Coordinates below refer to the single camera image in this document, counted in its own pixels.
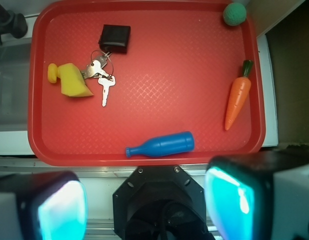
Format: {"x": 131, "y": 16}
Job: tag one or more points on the steel sink basin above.
{"x": 14, "y": 84}

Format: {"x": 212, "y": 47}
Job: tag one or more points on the black key fob pouch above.
{"x": 115, "y": 38}

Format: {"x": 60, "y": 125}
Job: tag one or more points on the yellow toy dustpan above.
{"x": 71, "y": 80}

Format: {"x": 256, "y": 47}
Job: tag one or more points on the orange toy carrot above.
{"x": 239, "y": 92}

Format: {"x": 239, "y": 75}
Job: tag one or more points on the silver keys on ring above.
{"x": 95, "y": 69}

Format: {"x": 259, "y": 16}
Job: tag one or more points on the red plastic tray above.
{"x": 176, "y": 77}

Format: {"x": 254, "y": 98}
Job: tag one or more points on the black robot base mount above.
{"x": 160, "y": 203}

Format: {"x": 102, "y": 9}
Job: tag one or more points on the blue toy bottle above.
{"x": 161, "y": 146}

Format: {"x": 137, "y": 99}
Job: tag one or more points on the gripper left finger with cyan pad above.
{"x": 42, "y": 206}

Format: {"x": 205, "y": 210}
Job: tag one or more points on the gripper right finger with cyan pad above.
{"x": 259, "y": 196}

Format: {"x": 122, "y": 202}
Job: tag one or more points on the green textured ball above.
{"x": 234, "y": 14}

